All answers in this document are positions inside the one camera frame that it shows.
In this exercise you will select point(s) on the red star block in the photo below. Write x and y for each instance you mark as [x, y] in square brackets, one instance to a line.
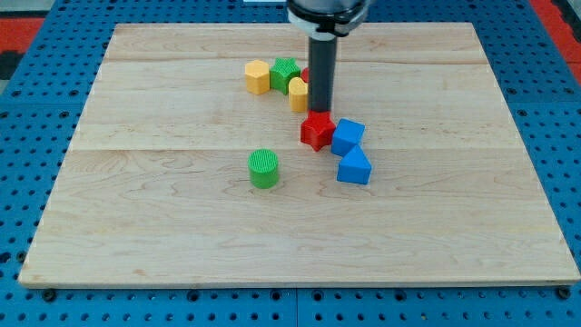
[317, 130]

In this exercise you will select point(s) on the yellow hexagon block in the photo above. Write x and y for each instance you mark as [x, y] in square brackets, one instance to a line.
[257, 77]

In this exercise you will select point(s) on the blue triangular prism block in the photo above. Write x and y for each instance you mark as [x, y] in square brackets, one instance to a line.
[354, 167]

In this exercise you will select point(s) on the red block behind rod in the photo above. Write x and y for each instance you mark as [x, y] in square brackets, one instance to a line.
[304, 75]

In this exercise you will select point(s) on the blue cube block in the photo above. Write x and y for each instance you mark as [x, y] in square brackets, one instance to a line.
[347, 134]

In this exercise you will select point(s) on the green cylinder block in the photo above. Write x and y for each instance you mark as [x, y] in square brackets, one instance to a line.
[263, 168]

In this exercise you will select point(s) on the green star block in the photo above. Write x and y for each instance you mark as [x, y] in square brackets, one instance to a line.
[281, 73]

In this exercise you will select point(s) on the yellow heart block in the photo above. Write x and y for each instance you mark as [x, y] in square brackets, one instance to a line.
[298, 95]

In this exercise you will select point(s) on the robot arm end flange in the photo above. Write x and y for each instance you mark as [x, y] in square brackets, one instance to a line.
[323, 20]

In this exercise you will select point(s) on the wooden board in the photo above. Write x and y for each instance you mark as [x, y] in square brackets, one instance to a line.
[155, 190]

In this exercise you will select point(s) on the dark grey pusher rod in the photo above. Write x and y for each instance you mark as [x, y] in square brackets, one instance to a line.
[322, 60]

